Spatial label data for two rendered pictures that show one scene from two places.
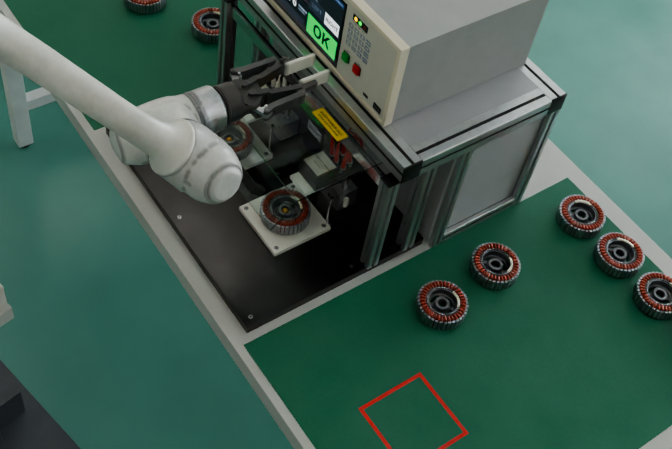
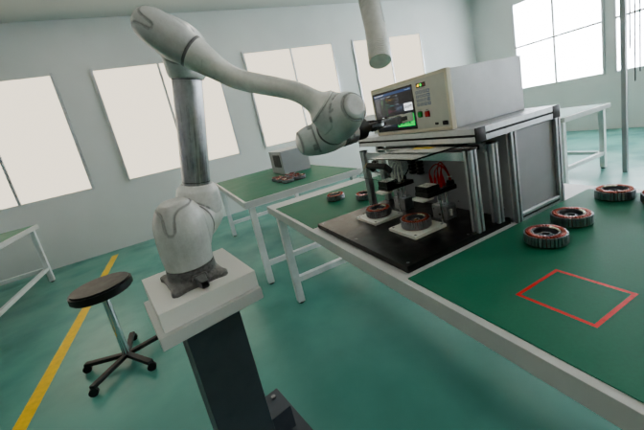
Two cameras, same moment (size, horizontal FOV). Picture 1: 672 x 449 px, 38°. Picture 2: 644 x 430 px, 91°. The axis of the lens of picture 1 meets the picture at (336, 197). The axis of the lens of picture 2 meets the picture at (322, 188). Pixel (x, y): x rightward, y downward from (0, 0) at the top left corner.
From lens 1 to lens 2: 1.28 m
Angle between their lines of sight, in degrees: 42
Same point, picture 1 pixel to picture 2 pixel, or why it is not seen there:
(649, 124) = not seen: hidden behind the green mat
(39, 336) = (306, 382)
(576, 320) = not seen: outside the picture
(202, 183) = (338, 102)
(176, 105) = not seen: hidden behind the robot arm
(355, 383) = (503, 282)
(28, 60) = (239, 74)
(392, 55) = (442, 78)
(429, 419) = (588, 291)
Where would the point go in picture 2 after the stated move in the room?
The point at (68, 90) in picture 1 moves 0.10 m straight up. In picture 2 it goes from (259, 79) to (250, 42)
